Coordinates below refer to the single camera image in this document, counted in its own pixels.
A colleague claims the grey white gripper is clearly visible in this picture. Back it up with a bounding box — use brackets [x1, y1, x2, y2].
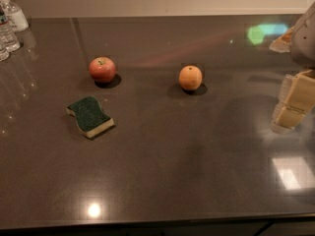
[269, 2, 315, 134]

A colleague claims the orange fruit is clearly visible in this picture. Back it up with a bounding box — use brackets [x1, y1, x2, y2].
[178, 66, 203, 90]

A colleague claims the red apple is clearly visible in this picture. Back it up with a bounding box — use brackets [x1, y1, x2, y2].
[89, 57, 116, 84]

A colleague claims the green and yellow sponge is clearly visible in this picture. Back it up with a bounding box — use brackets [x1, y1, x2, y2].
[66, 96, 114, 139]

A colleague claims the white pump sanitizer bottle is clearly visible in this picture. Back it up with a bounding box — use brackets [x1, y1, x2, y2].
[0, 0, 29, 32]

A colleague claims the clear plastic water bottle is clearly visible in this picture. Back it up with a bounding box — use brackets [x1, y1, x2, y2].
[0, 8, 21, 52]

